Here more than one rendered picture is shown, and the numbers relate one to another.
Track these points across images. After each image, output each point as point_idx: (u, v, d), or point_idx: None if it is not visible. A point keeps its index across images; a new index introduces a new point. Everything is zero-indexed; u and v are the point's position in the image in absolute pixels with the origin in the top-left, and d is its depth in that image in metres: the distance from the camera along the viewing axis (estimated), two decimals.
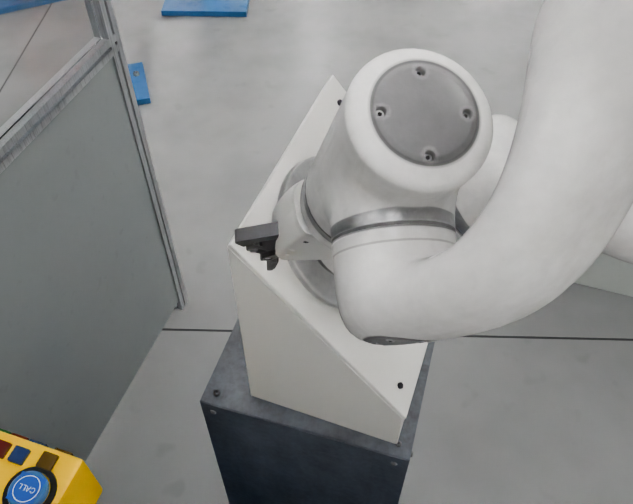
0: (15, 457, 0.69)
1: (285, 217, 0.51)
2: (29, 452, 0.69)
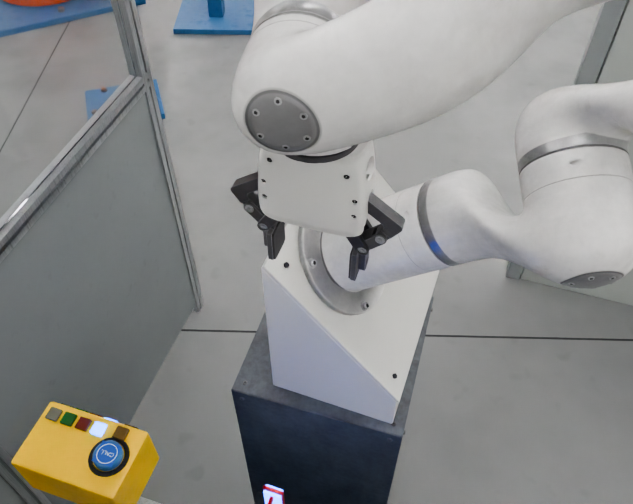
0: (95, 430, 0.89)
1: None
2: (106, 426, 0.90)
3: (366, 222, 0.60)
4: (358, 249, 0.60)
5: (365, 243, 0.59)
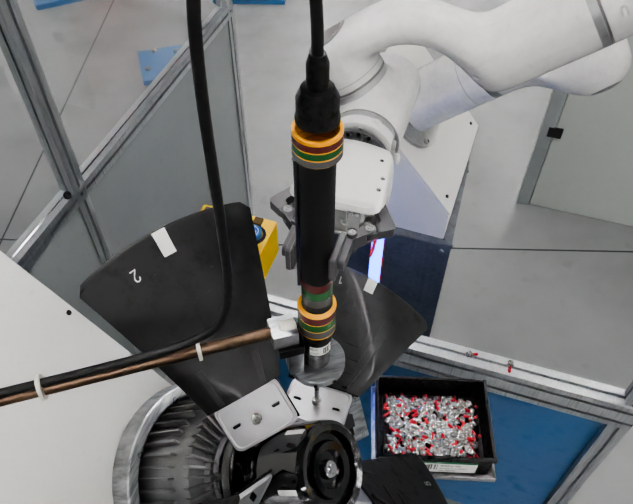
0: None
1: None
2: None
3: None
4: (348, 231, 0.64)
5: (358, 230, 0.64)
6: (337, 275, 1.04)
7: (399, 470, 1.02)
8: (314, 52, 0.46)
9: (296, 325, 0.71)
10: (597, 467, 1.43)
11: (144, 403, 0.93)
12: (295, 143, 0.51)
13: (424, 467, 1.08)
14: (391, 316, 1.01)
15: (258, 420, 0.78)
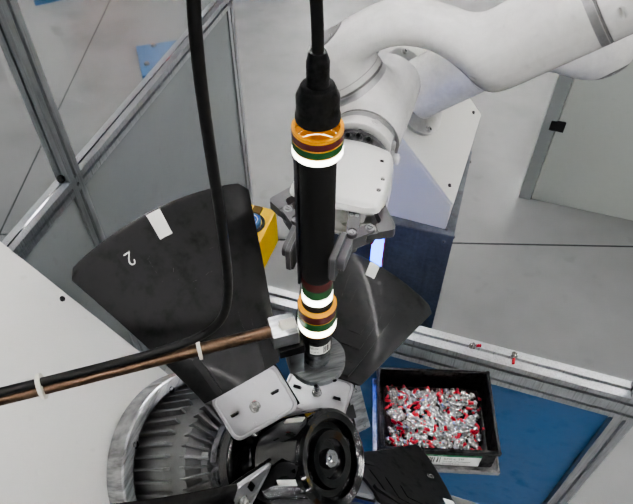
0: None
1: None
2: None
3: None
4: (348, 231, 0.64)
5: (358, 230, 0.64)
6: None
7: (401, 462, 1.00)
8: (314, 50, 0.46)
9: (296, 324, 0.71)
10: (602, 461, 1.40)
11: (140, 392, 0.90)
12: (295, 141, 0.51)
13: (427, 459, 1.06)
14: (394, 301, 0.99)
15: (257, 408, 0.76)
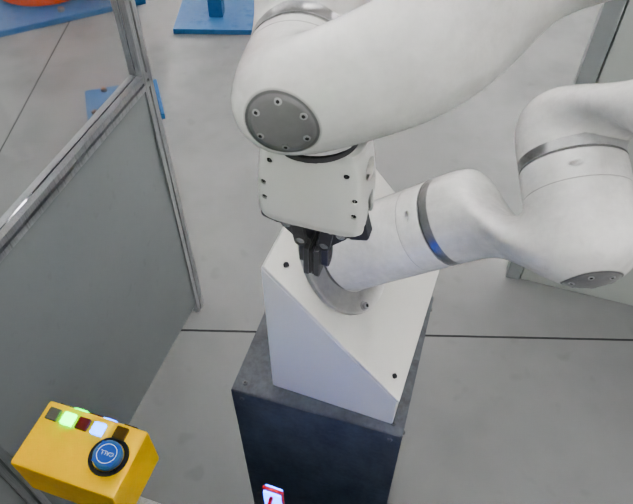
0: (95, 430, 0.89)
1: None
2: (106, 426, 0.89)
3: None
4: (320, 243, 0.61)
5: (331, 243, 0.61)
6: None
7: None
8: None
9: None
10: None
11: None
12: None
13: None
14: None
15: None
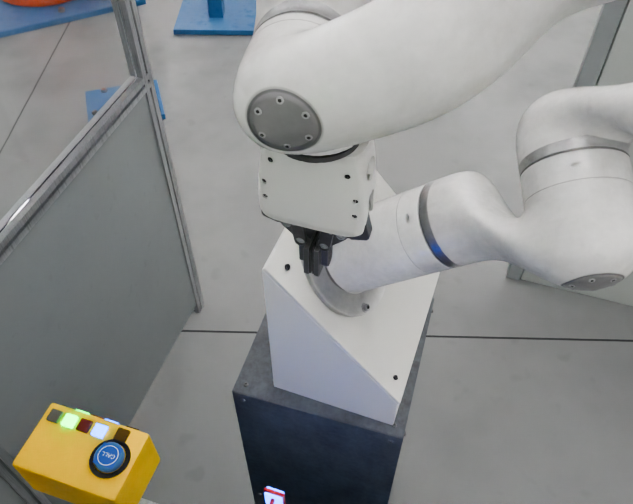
0: (96, 432, 0.89)
1: None
2: (107, 428, 0.90)
3: None
4: (320, 243, 0.61)
5: (331, 243, 0.61)
6: None
7: None
8: None
9: None
10: None
11: None
12: None
13: None
14: None
15: None
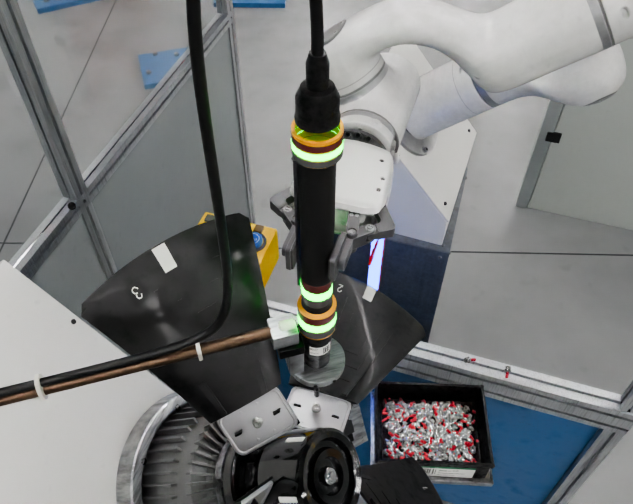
0: None
1: None
2: None
3: None
4: (348, 231, 0.64)
5: (358, 230, 0.64)
6: (425, 484, 1.07)
7: None
8: (314, 52, 0.46)
9: (296, 325, 0.71)
10: (594, 471, 1.44)
11: (147, 410, 0.94)
12: (295, 142, 0.51)
13: None
14: None
15: (317, 408, 0.88)
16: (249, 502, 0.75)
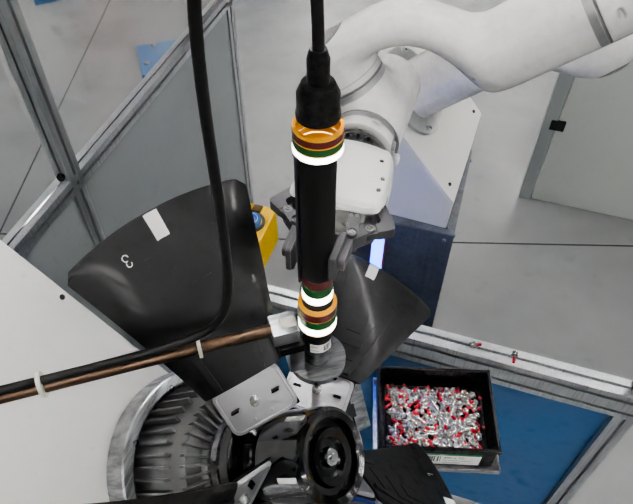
0: None
1: None
2: None
3: None
4: (348, 231, 0.64)
5: (358, 230, 0.64)
6: (430, 470, 1.03)
7: None
8: (314, 47, 0.46)
9: (296, 322, 0.71)
10: (602, 460, 1.40)
11: (140, 391, 0.90)
12: (295, 138, 0.51)
13: None
14: None
15: (319, 386, 0.85)
16: (246, 483, 0.70)
